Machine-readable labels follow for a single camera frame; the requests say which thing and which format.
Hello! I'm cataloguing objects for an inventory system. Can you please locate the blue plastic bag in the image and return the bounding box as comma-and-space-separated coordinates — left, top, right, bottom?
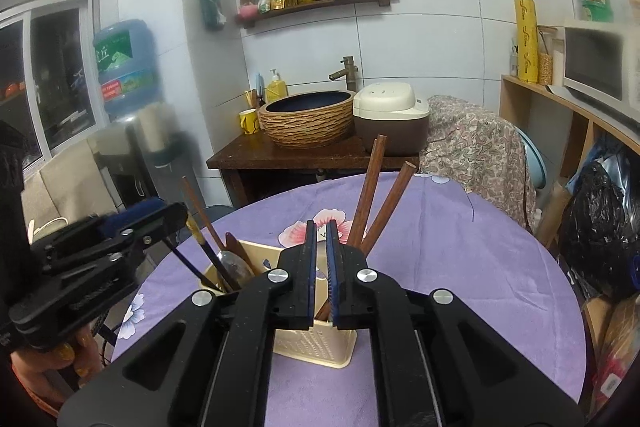
569, 136, 613, 188

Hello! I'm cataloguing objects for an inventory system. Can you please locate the cream plastic utensil holder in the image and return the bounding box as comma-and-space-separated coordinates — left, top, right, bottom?
199, 239, 359, 369

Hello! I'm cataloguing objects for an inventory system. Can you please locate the glass jar of corn kernels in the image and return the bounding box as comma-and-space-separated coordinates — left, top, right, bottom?
537, 27, 558, 86

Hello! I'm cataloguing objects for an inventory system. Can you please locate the grey water dispenser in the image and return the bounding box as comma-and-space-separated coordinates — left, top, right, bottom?
86, 101, 202, 220

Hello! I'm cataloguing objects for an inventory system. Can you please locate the cardboard sheet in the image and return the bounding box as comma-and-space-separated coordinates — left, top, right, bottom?
534, 177, 572, 249

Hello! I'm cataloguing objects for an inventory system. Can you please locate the person's left hand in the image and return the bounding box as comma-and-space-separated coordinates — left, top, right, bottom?
9, 331, 97, 414

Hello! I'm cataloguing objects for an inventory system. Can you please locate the black plastic bag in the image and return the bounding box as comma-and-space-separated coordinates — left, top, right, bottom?
556, 147, 640, 305

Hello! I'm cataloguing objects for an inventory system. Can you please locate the cream and brown rice cooker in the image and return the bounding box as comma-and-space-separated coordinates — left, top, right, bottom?
352, 82, 431, 157

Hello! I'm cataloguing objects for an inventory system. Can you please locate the white microwave oven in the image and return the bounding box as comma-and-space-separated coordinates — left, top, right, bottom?
561, 18, 640, 114

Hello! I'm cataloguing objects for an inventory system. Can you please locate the dark wooden vanity counter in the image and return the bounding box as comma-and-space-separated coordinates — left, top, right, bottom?
206, 133, 422, 208

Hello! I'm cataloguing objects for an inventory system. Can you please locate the window with metal frame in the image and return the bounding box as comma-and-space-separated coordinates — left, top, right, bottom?
0, 0, 101, 170

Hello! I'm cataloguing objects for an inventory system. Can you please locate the metal spoon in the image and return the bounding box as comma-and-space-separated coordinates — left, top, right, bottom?
219, 249, 257, 293

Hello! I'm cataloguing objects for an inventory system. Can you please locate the blue water jug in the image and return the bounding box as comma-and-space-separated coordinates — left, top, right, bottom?
92, 19, 162, 118

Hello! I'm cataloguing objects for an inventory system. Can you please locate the dark blue band holder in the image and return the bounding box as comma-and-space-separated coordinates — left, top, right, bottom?
151, 131, 195, 168

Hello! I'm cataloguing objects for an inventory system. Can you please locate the brown wooden chopstick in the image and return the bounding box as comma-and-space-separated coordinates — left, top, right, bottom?
316, 160, 419, 323
346, 134, 388, 248

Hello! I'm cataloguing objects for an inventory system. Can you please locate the light blue plastic basin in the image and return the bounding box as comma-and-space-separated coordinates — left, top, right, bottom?
515, 127, 547, 195

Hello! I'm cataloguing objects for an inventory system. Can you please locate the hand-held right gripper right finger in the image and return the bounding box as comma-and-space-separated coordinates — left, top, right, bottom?
326, 220, 584, 427

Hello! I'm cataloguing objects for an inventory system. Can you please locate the dark wooden spoon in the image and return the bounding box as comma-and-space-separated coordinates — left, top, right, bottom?
224, 231, 264, 279

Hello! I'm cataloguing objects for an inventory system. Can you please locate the cream rolled paper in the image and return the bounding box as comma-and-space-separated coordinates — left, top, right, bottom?
139, 103, 174, 154

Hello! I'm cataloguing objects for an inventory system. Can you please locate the yellow soap pump bottle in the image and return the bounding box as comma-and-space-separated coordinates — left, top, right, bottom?
264, 68, 290, 104

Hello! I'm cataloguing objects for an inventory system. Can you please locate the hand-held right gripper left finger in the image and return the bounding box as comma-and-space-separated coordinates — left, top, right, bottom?
60, 220, 317, 427

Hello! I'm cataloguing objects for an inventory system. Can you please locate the dark gold-patterned chopstick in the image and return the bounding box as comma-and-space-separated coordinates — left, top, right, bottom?
186, 214, 238, 294

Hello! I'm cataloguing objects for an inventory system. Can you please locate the woven pattern basin sink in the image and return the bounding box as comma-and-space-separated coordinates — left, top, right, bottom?
258, 90, 357, 150

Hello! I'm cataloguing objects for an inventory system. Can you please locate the dark wooden wall shelf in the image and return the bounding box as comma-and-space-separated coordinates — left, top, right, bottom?
235, 0, 399, 29

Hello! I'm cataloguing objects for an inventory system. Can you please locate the thin brown chopstick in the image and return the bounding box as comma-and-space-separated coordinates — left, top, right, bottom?
180, 175, 226, 255

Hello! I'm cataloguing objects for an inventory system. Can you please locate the purple floral tablecloth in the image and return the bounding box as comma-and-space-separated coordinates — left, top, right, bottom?
111, 171, 587, 427

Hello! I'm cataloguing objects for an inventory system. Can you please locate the paisley cloth cover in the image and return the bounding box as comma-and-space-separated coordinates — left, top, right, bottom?
418, 95, 537, 230

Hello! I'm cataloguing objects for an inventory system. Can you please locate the yellow patterned roll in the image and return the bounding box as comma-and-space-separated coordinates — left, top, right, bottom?
514, 0, 540, 84

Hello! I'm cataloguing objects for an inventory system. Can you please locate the bronze faucet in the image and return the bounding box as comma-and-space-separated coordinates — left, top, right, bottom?
328, 55, 362, 92

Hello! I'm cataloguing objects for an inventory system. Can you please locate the black chopstick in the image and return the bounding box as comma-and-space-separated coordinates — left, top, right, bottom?
163, 237, 228, 297

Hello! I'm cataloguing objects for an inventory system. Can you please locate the yellow mug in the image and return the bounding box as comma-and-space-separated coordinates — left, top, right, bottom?
238, 108, 261, 136

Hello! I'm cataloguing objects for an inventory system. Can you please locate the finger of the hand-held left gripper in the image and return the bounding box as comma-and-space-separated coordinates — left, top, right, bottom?
44, 203, 187, 281
31, 198, 167, 266

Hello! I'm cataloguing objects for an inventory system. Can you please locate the light wooden shelf unit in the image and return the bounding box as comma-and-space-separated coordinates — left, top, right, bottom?
499, 74, 640, 250

